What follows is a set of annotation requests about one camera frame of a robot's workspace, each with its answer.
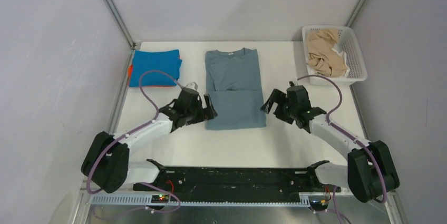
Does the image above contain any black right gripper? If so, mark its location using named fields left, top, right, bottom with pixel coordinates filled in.
left=260, top=89, right=297, bottom=125

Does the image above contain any grey-blue t shirt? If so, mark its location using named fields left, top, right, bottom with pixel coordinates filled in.
left=205, top=48, right=266, bottom=131

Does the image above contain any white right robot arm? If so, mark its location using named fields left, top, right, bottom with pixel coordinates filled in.
left=260, top=85, right=400, bottom=203

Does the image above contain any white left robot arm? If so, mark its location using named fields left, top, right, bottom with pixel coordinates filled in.
left=81, top=87, right=217, bottom=193

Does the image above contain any beige crumpled t shirt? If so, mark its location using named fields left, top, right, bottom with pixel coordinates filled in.
left=306, top=28, right=346, bottom=77

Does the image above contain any folded bright blue t shirt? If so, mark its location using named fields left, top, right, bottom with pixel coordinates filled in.
left=128, top=49, right=183, bottom=88

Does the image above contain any white cloth in basket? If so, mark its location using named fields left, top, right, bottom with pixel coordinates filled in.
left=332, top=43, right=351, bottom=79

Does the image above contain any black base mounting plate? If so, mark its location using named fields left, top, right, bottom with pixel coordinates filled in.
left=153, top=166, right=334, bottom=202

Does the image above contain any white plastic laundry basket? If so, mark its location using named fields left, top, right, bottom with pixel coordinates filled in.
left=302, top=25, right=367, bottom=85

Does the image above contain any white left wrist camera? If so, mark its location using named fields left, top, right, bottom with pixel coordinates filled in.
left=184, top=82, right=198, bottom=91

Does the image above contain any slotted white cable duct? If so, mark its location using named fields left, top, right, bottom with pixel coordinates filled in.
left=90, top=194, right=310, bottom=207

